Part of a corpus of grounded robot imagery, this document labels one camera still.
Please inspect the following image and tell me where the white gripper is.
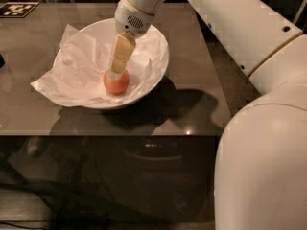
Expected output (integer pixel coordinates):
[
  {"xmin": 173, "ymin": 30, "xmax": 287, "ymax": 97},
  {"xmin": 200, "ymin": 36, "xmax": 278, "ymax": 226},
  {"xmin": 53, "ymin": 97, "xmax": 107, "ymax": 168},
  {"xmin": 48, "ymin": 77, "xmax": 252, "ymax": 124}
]
[{"xmin": 108, "ymin": 0, "xmax": 154, "ymax": 80}]

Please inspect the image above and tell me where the red apple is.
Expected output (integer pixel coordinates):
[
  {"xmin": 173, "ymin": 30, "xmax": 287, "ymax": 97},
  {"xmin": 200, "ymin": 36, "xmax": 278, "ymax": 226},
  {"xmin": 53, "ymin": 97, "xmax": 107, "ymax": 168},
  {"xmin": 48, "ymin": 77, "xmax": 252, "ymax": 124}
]
[{"xmin": 103, "ymin": 70, "xmax": 130, "ymax": 95}]

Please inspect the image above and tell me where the white bowl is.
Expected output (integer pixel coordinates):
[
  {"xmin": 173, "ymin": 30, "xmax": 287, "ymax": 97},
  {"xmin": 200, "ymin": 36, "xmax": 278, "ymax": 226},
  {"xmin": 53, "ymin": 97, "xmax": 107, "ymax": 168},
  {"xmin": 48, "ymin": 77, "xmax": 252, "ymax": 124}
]
[{"xmin": 53, "ymin": 17, "xmax": 171, "ymax": 110}]

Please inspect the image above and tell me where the white tissue paper sheet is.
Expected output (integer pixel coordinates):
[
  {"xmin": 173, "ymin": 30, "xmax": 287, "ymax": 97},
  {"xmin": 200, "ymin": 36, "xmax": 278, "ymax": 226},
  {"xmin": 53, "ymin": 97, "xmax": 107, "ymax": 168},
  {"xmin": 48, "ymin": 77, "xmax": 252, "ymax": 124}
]
[{"xmin": 30, "ymin": 24, "xmax": 162, "ymax": 108}]

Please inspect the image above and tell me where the black white fiducial marker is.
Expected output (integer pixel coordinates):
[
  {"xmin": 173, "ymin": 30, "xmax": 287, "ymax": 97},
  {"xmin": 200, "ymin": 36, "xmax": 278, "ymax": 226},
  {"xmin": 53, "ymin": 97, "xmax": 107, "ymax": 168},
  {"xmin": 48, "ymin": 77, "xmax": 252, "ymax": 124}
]
[{"xmin": 0, "ymin": 2, "xmax": 39, "ymax": 18}]

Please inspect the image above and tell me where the dark object at left edge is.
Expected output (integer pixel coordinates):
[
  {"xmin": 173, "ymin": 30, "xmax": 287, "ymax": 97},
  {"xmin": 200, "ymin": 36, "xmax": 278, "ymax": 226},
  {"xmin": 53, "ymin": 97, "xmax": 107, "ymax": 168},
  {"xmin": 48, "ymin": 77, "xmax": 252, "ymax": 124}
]
[{"xmin": 0, "ymin": 54, "xmax": 5, "ymax": 68}]

